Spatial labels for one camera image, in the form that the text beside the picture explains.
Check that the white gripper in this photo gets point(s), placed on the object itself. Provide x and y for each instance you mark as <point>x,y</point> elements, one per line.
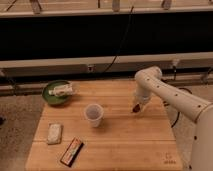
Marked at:
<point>142,101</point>

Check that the red pepper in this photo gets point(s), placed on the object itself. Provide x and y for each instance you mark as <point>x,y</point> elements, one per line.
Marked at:
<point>136,108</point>

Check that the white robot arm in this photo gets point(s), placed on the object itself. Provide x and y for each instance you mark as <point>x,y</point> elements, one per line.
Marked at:
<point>198,110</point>

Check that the translucent ceramic cup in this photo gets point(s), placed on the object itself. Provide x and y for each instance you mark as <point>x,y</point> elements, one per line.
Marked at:
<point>94,114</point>

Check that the white bottle in bowl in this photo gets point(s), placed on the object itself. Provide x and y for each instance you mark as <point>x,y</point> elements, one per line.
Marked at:
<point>62,90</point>

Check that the brown candy bar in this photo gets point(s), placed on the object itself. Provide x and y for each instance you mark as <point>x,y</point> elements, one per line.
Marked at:
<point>71,152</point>

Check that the green bowl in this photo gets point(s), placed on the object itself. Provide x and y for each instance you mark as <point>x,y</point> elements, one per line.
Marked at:
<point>54,100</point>

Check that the white wrapped packet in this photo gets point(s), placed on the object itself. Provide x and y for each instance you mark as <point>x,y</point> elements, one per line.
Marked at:
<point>54,133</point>

